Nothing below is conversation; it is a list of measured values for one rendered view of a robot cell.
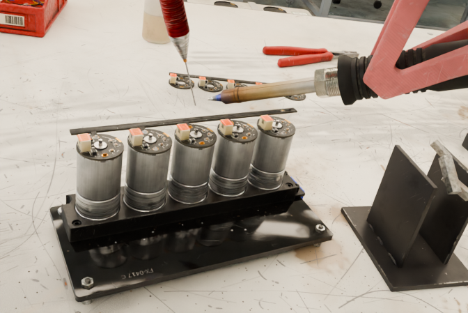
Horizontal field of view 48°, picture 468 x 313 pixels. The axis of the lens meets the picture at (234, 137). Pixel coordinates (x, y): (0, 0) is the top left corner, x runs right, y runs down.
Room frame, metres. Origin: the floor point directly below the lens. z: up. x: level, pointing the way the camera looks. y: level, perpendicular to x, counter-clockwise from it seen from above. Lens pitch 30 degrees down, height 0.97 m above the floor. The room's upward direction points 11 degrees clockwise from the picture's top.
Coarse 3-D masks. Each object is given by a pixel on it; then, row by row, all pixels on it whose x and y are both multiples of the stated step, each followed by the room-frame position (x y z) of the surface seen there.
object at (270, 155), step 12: (264, 144) 0.28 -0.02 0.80; (276, 144) 0.28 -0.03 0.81; (288, 144) 0.29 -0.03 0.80; (252, 156) 0.29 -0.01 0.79; (264, 156) 0.28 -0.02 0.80; (276, 156) 0.28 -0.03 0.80; (252, 168) 0.29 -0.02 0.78; (264, 168) 0.28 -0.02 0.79; (276, 168) 0.28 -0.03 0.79; (252, 180) 0.29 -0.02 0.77; (264, 180) 0.28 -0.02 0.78; (276, 180) 0.28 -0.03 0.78
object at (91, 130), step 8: (248, 112) 0.31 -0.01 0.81; (256, 112) 0.31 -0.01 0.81; (264, 112) 0.31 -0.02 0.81; (272, 112) 0.31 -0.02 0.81; (280, 112) 0.31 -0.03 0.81; (288, 112) 0.32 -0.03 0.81; (168, 120) 0.28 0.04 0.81; (176, 120) 0.28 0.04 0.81; (184, 120) 0.28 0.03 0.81; (192, 120) 0.28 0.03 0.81; (200, 120) 0.28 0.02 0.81; (208, 120) 0.29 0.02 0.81; (216, 120) 0.29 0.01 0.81; (80, 128) 0.25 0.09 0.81; (88, 128) 0.25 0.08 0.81; (96, 128) 0.25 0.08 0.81; (104, 128) 0.25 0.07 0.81; (112, 128) 0.25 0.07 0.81; (120, 128) 0.26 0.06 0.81; (128, 128) 0.26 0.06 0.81; (144, 128) 0.26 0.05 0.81
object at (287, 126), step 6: (258, 120) 0.30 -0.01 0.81; (282, 120) 0.30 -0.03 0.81; (258, 126) 0.29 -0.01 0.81; (282, 126) 0.30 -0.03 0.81; (288, 126) 0.30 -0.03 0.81; (294, 126) 0.30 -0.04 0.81; (264, 132) 0.28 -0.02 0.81; (270, 132) 0.28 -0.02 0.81; (276, 132) 0.29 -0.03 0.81; (288, 132) 0.29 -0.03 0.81; (294, 132) 0.29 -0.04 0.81
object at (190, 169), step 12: (192, 132) 0.26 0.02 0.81; (180, 144) 0.25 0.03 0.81; (180, 156) 0.25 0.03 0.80; (192, 156) 0.25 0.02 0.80; (204, 156) 0.25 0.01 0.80; (180, 168) 0.25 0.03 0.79; (192, 168) 0.25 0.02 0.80; (204, 168) 0.26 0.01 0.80; (180, 180) 0.25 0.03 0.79; (192, 180) 0.25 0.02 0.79; (204, 180) 0.26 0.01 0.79; (168, 192) 0.26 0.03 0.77; (180, 192) 0.25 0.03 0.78; (192, 192) 0.25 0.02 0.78; (204, 192) 0.26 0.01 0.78
